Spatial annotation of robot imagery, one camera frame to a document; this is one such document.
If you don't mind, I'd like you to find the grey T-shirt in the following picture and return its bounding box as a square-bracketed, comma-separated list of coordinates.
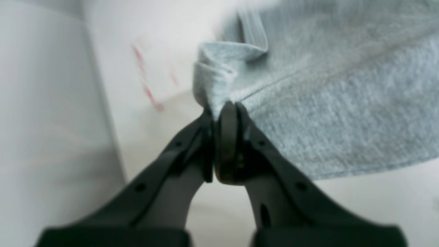
[193, 0, 439, 179]

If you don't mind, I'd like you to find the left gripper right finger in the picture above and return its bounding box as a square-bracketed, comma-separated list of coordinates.
[215, 102, 407, 247]

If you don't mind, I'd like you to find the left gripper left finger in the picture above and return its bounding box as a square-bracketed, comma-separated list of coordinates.
[37, 109, 214, 247]

